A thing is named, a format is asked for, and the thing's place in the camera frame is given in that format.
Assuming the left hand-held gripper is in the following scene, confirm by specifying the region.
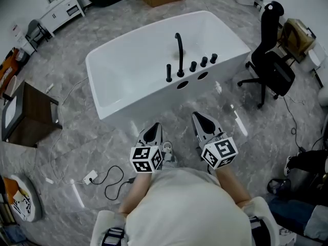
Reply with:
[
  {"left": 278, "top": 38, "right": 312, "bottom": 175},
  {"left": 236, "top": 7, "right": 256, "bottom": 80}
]
[{"left": 130, "top": 122, "right": 164, "bottom": 174}]

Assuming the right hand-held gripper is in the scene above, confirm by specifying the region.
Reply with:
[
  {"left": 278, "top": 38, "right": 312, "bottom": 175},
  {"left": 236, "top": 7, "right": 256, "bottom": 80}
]
[{"left": 192, "top": 112, "right": 239, "bottom": 169}]

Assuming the person's left forearm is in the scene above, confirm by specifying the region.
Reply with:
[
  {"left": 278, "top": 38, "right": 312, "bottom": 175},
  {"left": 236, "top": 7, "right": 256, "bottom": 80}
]
[{"left": 118, "top": 172, "right": 152, "bottom": 215}]

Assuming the person's right forearm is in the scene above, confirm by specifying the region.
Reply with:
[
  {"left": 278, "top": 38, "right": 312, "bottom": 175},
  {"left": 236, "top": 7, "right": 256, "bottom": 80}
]
[{"left": 214, "top": 164, "right": 253, "bottom": 206}]

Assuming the white bathtub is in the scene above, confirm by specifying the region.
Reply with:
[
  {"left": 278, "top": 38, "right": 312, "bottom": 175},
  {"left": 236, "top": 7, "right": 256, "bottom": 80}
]
[{"left": 85, "top": 10, "right": 251, "bottom": 121}]

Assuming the person's leg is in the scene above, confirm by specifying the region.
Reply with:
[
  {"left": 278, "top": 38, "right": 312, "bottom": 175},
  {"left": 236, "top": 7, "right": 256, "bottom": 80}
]
[
  {"left": 288, "top": 149, "right": 328, "bottom": 175},
  {"left": 161, "top": 140, "right": 178, "bottom": 169}
]

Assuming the white power socket block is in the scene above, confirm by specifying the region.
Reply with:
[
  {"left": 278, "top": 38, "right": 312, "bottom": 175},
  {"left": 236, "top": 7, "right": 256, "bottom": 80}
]
[{"left": 83, "top": 170, "right": 98, "bottom": 185}]

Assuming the black curved faucet spout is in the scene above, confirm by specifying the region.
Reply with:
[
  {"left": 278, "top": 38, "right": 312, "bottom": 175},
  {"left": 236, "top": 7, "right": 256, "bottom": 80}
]
[{"left": 175, "top": 32, "right": 185, "bottom": 77}]

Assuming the person's white shirt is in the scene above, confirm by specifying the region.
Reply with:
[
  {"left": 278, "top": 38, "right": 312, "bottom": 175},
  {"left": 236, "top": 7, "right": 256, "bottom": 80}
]
[{"left": 90, "top": 167, "right": 280, "bottom": 246}]

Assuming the black office chair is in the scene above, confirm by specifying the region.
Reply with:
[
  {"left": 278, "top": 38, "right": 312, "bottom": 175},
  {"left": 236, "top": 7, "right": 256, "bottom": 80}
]
[{"left": 237, "top": 1, "right": 296, "bottom": 109}]

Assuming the dark wooden vanity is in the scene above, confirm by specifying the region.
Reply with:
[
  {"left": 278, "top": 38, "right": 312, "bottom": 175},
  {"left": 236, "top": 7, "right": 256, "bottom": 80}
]
[{"left": 1, "top": 80, "right": 64, "bottom": 148}]

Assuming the brown wrapped box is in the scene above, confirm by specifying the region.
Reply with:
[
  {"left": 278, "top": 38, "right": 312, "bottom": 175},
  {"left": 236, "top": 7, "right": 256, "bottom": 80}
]
[{"left": 278, "top": 18, "right": 316, "bottom": 64}]

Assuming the round grey tray with papers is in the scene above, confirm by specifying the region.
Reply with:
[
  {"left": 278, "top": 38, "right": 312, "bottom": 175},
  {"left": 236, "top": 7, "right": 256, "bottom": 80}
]
[{"left": 0, "top": 174, "right": 43, "bottom": 222}]

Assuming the round wooden side table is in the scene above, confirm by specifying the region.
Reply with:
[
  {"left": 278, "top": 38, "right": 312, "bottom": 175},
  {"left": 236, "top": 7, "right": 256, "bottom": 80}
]
[{"left": 2, "top": 75, "right": 17, "bottom": 105}]

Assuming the small grey bin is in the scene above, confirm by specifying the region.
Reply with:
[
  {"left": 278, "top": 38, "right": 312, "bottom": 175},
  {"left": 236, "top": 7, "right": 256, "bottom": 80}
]
[{"left": 15, "top": 50, "right": 29, "bottom": 68}]

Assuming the white vanity cabinet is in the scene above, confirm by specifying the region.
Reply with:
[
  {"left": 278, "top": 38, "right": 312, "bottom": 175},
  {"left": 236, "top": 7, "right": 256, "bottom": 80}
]
[{"left": 39, "top": 0, "right": 86, "bottom": 38}]

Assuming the white water dispenser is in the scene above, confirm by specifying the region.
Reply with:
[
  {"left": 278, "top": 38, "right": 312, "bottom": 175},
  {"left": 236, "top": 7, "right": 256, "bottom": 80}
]
[{"left": 10, "top": 22, "right": 29, "bottom": 56}]

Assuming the grey chair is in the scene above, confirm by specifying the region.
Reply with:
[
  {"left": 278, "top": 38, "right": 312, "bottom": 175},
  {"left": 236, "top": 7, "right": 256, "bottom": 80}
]
[{"left": 25, "top": 19, "right": 51, "bottom": 53}]

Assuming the black cable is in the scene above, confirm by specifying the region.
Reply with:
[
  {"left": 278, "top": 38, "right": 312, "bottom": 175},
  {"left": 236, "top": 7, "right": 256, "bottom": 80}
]
[
  {"left": 282, "top": 95, "right": 307, "bottom": 152},
  {"left": 104, "top": 165, "right": 135, "bottom": 201}
]

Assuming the white floor cable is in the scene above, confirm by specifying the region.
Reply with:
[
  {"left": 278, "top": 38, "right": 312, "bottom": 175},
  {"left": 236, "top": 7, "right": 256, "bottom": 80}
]
[{"left": 47, "top": 77, "right": 89, "bottom": 184}]

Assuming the black arm strap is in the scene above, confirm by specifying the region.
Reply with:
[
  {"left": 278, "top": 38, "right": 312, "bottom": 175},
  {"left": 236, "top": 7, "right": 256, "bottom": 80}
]
[
  {"left": 101, "top": 227, "right": 126, "bottom": 246},
  {"left": 248, "top": 215, "right": 268, "bottom": 246}
]

